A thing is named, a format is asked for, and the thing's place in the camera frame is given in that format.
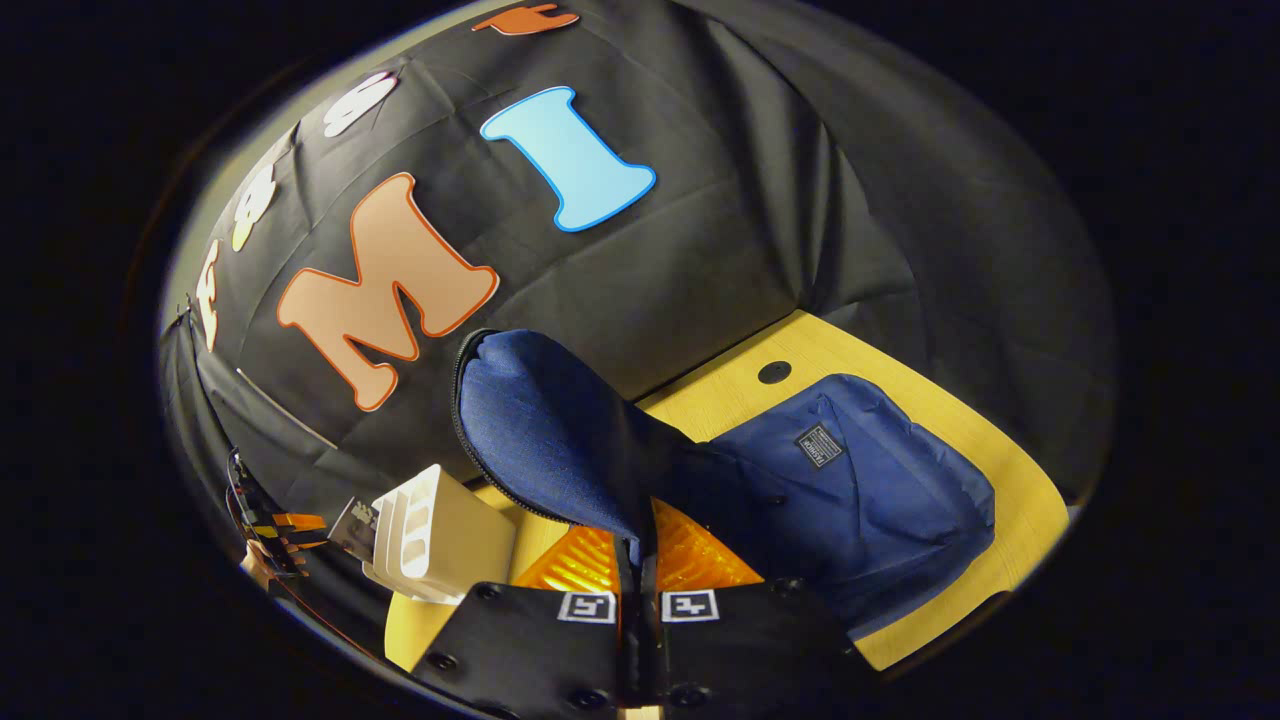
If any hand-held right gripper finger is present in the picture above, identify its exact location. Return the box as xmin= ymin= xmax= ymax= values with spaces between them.
xmin=412 ymin=525 xmax=641 ymax=720
xmin=640 ymin=498 xmax=883 ymax=720

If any dark cover book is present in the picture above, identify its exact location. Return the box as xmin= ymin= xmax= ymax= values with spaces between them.
xmin=328 ymin=497 xmax=379 ymax=563

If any white bookshelf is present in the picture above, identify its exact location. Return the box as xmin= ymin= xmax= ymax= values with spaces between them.
xmin=362 ymin=463 xmax=518 ymax=607

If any blue schoolbag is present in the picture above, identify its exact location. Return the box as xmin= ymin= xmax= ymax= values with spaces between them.
xmin=452 ymin=328 xmax=998 ymax=641

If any black backdrop cloth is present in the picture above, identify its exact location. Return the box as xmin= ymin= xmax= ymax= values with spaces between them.
xmin=158 ymin=0 xmax=1116 ymax=661

